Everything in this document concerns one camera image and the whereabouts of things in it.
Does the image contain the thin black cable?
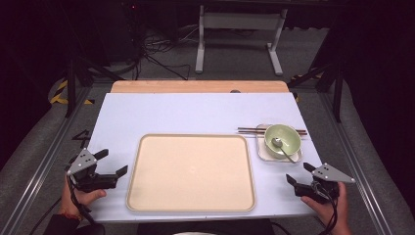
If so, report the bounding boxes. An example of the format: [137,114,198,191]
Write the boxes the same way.
[28,196,64,235]

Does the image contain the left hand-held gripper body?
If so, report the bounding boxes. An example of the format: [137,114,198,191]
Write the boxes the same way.
[66,148,119,194]

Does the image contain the black stand legs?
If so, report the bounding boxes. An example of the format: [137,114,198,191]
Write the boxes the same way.
[287,62,344,123]
[65,55,125,118]

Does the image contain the right hand-held gripper cable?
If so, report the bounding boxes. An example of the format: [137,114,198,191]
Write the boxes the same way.
[321,187,341,235]

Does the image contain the bundle of black cables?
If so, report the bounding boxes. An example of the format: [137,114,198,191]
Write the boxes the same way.
[135,25,200,81]

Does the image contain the aluminium rail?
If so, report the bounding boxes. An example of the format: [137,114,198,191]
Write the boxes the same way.
[0,86,94,235]
[317,92,395,235]

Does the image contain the dark equipment box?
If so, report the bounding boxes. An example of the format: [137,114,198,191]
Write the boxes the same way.
[107,0,148,63]

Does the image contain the left hand-held gripper cable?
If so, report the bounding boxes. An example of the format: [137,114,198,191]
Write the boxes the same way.
[67,177,99,229]

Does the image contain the person's right hand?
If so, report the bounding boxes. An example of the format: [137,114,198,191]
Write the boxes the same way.
[300,181,352,235]

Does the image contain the green bowl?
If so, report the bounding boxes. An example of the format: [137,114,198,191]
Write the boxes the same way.
[263,123,302,161]

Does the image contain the red bracelet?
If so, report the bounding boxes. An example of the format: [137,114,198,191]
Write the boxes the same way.
[58,211,84,222]

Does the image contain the wooden table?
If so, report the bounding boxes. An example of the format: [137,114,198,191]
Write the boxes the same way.
[111,80,291,94]

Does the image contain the beige plastic tray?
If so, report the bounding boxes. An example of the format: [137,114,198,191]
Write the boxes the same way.
[125,132,256,212]

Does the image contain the white metal desk frame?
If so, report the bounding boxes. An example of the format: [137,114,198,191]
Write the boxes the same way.
[195,4,289,76]

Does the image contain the person's left hand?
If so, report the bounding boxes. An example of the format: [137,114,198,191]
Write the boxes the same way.
[60,177,108,217]

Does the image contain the white square plate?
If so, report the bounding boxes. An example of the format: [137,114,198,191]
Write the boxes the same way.
[254,123,303,164]

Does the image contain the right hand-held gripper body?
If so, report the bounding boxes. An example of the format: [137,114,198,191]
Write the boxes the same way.
[293,163,356,206]

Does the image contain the dark wooden chopstick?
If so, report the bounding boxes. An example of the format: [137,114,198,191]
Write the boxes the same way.
[237,129,308,136]
[237,126,308,134]

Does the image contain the hand-held gripper cable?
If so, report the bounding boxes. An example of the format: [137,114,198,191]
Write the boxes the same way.
[67,177,99,229]
[321,187,341,235]

